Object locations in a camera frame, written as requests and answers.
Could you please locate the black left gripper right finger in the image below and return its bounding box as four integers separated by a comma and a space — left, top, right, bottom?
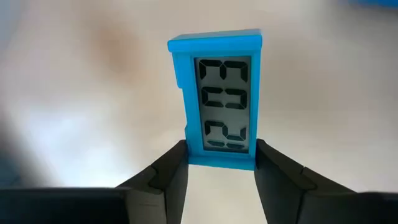
254, 139, 358, 224

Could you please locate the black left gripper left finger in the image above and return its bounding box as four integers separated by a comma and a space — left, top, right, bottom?
115, 139, 190, 224

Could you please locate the blue digital clock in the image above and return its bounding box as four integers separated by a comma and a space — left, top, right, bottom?
167, 29, 263, 171

